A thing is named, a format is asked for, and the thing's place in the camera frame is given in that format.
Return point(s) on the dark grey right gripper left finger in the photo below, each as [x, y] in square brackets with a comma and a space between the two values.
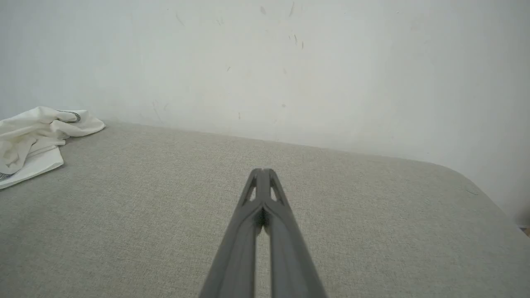
[236, 256]

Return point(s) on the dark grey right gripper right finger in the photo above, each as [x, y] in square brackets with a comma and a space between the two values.
[290, 256]

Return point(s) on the white garment with grey stitching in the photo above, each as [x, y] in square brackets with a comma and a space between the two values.
[33, 136]

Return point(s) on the grey fabric sofa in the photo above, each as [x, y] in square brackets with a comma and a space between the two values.
[372, 215]

